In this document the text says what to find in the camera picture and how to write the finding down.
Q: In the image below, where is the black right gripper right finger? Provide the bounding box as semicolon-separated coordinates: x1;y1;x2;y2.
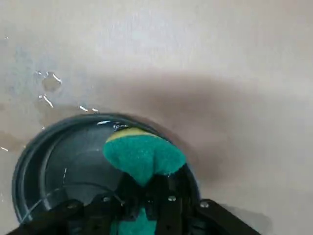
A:
145;172;262;235

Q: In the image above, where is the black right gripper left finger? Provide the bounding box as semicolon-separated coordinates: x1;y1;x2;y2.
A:
4;172;146;235

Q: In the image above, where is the green and yellow sponge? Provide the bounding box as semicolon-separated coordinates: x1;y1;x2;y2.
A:
102;127;187;235

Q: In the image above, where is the black pan with pale handle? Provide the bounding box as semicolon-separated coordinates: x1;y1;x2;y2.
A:
11;112;202;225

